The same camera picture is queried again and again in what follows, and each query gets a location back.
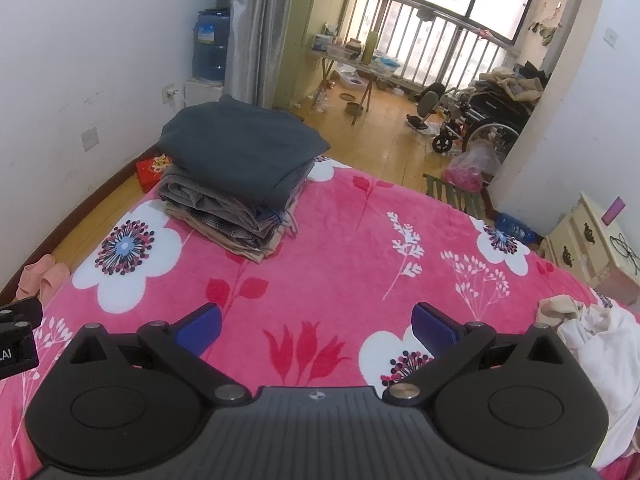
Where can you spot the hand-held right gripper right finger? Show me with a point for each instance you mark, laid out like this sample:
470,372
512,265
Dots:
432,332

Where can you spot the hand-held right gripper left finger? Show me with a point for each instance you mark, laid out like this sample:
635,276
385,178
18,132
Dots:
202,330

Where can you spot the dark grey pants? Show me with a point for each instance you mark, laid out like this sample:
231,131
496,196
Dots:
240,145

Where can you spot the stack of folded clothes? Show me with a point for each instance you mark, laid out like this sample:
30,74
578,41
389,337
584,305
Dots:
220,220

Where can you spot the beige clothes heap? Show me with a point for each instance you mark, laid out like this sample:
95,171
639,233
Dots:
515,82

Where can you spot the pink slipper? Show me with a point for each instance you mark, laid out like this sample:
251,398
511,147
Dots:
32,275
56,282

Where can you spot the pink floral blanket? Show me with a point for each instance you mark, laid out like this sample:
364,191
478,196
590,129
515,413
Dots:
325,270

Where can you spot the beige cloth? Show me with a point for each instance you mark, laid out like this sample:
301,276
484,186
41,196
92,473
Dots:
557,312

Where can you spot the blue shiny package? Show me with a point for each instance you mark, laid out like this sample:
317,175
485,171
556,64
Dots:
515,227

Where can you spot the green slatted stool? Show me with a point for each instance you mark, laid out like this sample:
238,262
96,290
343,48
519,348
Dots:
455,195

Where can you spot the red box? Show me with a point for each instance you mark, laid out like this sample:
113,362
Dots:
152,174

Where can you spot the cream nightstand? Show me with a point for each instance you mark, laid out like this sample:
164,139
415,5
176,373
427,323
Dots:
595,250

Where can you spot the white garment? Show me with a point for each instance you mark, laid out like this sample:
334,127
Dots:
615,360

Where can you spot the black eyeglasses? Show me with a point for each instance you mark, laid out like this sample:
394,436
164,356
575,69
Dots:
625,247

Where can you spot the purple card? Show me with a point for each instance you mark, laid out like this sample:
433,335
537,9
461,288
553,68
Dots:
613,210

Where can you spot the black wheelchair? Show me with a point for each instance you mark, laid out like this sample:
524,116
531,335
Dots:
490,110

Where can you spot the white water dispenser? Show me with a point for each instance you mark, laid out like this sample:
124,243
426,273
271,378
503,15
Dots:
202,94

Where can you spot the light blue plastic bag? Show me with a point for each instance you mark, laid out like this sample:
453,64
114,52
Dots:
386,63

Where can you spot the folding table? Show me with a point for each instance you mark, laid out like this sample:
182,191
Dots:
345,62

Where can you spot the blue water jug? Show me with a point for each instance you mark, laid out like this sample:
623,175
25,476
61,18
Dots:
211,45

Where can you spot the green bottle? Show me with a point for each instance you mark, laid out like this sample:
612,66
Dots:
370,47

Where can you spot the grey curtain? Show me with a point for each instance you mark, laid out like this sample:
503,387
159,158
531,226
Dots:
260,30

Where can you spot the balcony railing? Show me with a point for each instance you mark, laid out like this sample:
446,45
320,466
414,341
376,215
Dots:
450,17

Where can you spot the pale tall cabinet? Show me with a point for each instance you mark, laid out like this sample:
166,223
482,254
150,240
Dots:
300,25

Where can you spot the hanging cloth on hook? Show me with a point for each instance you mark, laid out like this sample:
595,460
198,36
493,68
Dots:
547,25

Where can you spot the wall switch plate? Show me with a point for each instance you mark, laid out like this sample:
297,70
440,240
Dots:
90,139

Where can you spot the wall socket with plug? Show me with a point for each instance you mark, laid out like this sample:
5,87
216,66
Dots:
170,94

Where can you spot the white wall switch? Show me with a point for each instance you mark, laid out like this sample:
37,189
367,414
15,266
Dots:
612,37

